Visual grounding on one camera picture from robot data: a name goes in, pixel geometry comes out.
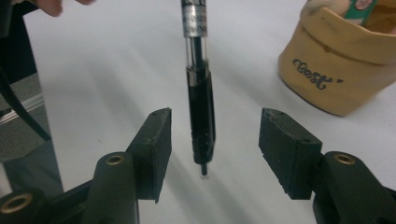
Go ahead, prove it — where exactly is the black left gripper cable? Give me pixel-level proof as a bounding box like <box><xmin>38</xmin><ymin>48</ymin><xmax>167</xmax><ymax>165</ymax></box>
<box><xmin>0</xmin><ymin>64</ymin><xmax>53</xmax><ymax>143</ymax></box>

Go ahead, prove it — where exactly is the tan pen holder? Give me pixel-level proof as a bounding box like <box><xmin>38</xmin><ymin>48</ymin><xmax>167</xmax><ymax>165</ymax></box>
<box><xmin>277</xmin><ymin>0</ymin><xmax>396</xmax><ymax>118</ymax></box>

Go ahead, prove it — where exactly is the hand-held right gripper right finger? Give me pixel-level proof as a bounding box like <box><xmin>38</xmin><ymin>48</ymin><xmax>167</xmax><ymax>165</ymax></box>
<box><xmin>258</xmin><ymin>107</ymin><xmax>324</xmax><ymax>201</ymax></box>

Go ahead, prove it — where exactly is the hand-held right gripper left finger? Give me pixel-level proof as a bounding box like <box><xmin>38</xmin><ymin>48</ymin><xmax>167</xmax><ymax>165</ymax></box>
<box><xmin>125</xmin><ymin>106</ymin><xmax>173</xmax><ymax>204</ymax></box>

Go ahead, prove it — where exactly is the white green glue stick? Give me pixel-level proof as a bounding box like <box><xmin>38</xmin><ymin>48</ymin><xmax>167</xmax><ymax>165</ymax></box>
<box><xmin>343</xmin><ymin>0</ymin><xmax>380</xmax><ymax>26</ymax></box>

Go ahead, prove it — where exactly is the metal floor rail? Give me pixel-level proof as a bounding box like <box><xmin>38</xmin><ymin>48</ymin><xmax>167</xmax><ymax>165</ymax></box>
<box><xmin>0</xmin><ymin>92</ymin><xmax>45</xmax><ymax>126</ymax></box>

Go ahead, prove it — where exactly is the black pen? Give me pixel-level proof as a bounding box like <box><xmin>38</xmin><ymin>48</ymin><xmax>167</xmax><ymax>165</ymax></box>
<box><xmin>179</xmin><ymin>0</ymin><xmax>217</xmax><ymax>180</ymax></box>

